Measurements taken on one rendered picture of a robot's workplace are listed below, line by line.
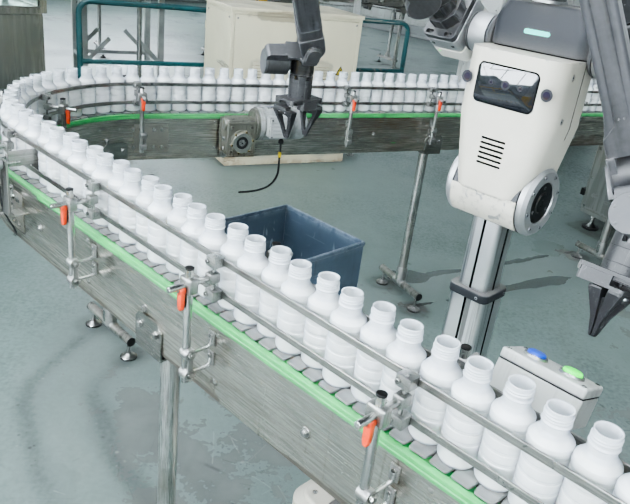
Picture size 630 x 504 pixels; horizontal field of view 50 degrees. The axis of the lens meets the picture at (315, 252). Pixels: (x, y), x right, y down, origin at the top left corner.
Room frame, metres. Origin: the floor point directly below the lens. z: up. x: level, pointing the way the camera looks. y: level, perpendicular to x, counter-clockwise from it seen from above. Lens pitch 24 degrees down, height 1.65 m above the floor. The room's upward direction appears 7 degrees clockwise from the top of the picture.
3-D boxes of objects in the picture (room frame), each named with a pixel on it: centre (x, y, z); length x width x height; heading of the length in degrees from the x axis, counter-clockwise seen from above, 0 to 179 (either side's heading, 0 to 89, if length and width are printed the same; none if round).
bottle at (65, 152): (1.59, 0.63, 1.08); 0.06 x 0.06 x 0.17
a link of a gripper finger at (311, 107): (1.67, 0.07, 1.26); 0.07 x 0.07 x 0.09; 46
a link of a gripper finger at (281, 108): (1.65, 0.10, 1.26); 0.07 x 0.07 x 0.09; 46
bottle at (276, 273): (1.07, 0.06, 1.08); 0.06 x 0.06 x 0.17
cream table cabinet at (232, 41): (5.58, 0.47, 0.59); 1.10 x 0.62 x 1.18; 119
